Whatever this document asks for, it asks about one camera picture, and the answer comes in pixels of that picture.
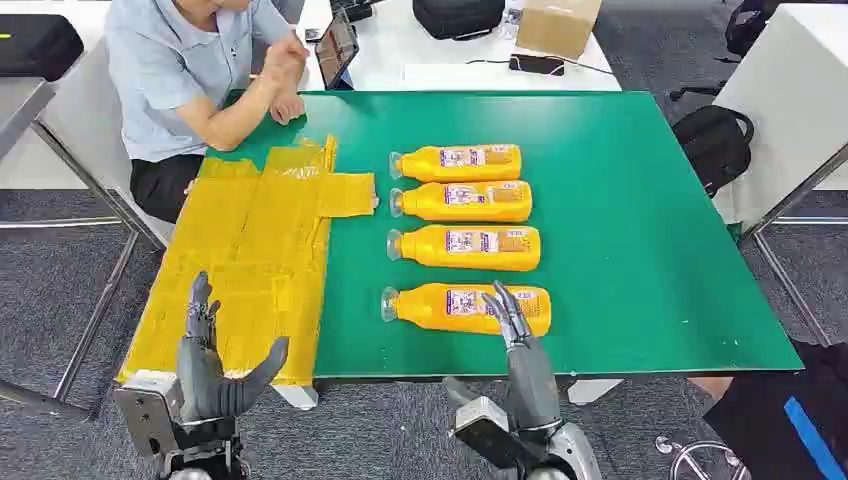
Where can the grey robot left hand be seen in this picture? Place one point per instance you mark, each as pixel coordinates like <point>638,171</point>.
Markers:
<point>202,384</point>

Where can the person's left hand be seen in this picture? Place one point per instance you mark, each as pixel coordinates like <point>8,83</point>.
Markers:
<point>289,107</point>

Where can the person's right hand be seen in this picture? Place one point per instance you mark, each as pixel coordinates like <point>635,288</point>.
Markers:
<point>286,61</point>

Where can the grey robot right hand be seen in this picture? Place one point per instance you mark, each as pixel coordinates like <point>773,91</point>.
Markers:
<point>533,387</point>

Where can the orange drink bottle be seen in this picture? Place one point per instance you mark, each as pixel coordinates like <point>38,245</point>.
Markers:
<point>424,311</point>
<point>457,170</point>
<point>464,260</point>
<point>464,212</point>

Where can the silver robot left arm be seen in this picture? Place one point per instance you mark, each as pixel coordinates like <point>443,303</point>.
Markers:
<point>205,442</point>

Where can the small black phone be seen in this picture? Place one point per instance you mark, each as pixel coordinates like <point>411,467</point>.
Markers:
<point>313,34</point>

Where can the black tablet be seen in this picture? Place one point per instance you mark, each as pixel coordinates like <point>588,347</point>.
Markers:
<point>336,48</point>

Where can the black desk device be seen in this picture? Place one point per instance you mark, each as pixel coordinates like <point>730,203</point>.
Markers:
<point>354,9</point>

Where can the person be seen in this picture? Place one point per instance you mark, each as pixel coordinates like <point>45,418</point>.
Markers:
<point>172,79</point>
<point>762,424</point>

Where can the yellow sheet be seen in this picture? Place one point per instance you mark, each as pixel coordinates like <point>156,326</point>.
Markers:
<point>252,232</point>

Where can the white desk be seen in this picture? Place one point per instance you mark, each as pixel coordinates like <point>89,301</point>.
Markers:
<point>424,56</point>

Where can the black zipped bag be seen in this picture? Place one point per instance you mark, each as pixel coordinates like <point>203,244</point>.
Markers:
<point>457,16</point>

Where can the chrome chair base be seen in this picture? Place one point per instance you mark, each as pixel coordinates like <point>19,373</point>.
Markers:
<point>696,457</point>

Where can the green mat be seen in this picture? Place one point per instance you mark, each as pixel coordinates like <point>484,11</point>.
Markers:
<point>629,232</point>

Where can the white table with steel legs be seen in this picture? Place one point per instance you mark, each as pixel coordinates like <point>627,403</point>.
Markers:
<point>782,86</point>
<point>79,112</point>

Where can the clear plastic bottle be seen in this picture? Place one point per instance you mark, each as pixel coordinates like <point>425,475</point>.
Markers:
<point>512,21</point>

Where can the black hard case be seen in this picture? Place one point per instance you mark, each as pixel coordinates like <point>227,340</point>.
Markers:
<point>36,46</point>

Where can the cardboard box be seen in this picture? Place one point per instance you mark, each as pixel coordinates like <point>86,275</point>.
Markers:
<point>556,26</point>

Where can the black backpack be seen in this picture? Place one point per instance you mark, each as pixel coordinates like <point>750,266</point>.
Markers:
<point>712,149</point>

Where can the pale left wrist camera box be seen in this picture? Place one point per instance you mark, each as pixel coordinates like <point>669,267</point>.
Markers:
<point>149,411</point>

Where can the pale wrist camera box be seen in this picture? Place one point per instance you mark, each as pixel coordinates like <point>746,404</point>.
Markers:
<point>149,411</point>
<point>484,434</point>

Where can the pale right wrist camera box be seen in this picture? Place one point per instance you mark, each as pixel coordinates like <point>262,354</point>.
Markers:
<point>484,434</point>

